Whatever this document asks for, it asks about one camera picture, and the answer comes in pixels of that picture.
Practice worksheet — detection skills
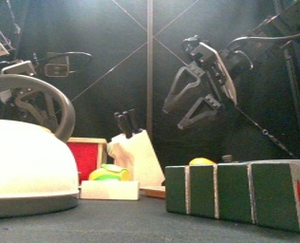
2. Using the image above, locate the black knife handle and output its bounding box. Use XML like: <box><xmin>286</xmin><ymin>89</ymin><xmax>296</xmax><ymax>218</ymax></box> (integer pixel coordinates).
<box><xmin>113</xmin><ymin>111</ymin><xmax>122</xmax><ymax>128</ymax></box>
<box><xmin>115</xmin><ymin>113</ymin><xmax>134</xmax><ymax>140</ymax></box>

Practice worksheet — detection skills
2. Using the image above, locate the white knife block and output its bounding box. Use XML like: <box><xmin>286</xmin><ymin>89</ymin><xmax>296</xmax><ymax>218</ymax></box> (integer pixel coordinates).
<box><xmin>107</xmin><ymin>129</ymin><xmax>166</xmax><ymax>188</ymax></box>

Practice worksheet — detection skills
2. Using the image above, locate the white rectangular block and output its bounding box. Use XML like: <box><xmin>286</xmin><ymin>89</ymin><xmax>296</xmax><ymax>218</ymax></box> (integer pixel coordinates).
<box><xmin>79</xmin><ymin>179</ymin><xmax>141</xmax><ymax>201</ymax></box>

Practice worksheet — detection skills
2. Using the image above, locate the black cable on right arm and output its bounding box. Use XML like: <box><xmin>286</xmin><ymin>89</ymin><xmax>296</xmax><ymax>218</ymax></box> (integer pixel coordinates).
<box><xmin>225</xmin><ymin>26</ymin><xmax>300</xmax><ymax>50</ymax></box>

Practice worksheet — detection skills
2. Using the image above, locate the white kettle with grey handle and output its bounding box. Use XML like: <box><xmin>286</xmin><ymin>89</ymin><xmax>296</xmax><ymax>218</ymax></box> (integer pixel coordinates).
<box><xmin>0</xmin><ymin>73</ymin><xmax>81</xmax><ymax>219</ymax></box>

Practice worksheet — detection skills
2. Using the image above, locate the green yellow toy fruit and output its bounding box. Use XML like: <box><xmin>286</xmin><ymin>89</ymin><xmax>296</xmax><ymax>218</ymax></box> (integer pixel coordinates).
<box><xmin>87</xmin><ymin>163</ymin><xmax>133</xmax><ymax>182</ymax></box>

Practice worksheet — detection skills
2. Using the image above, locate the red box with wooden frame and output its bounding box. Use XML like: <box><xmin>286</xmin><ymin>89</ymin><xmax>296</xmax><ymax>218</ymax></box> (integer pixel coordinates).
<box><xmin>66</xmin><ymin>137</ymin><xmax>109</xmax><ymax>184</ymax></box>

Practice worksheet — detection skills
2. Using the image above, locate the green sliced wooden toy vegetable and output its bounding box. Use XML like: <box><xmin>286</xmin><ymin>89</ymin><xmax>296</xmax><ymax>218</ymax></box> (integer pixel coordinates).
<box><xmin>163</xmin><ymin>160</ymin><xmax>300</xmax><ymax>234</ymax></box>

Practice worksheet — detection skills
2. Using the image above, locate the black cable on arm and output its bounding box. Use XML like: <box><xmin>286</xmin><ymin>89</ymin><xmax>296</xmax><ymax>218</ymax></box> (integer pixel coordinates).
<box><xmin>225</xmin><ymin>26</ymin><xmax>300</xmax><ymax>50</ymax></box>
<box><xmin>38</xmin><ymin>51</ymin><xmax>94</xmax><ymax>74</ymax></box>

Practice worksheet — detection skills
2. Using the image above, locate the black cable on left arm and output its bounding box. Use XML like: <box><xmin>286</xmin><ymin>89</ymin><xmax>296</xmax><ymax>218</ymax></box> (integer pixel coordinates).
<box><xmin>38</xmin><ymin>51</ymin><xmax>94</xmax><ymax>74</ymax></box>

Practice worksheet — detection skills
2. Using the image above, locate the vertical metal frame pole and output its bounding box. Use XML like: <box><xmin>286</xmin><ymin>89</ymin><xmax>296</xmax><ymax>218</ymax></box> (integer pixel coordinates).
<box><xmin>146</xmin><ymin>0</ymin><xmax>155</xmax><ymax>140</ymax></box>

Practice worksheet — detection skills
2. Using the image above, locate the wooden cutting board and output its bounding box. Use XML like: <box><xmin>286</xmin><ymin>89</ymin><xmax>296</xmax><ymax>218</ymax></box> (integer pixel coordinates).
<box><xmin>138</xmin><ymin>185</ymin><xmax>166</xmax><ymax>199</ymax></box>

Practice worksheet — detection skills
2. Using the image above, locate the diagonal brace rod with turnbuckle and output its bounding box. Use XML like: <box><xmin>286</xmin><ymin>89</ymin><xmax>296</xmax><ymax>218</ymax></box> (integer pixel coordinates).
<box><xmin>234</xmin><ymin>104</ymin><xmax>296</xmax><ymax>159</ymax></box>

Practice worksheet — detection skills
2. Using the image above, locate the yellow toy lemon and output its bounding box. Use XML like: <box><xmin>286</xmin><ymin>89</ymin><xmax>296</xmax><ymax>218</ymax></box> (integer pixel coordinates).
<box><xmin>187</xmin><ymin>157</ymin><xmax>217</xmax><ymax>166</ymax></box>

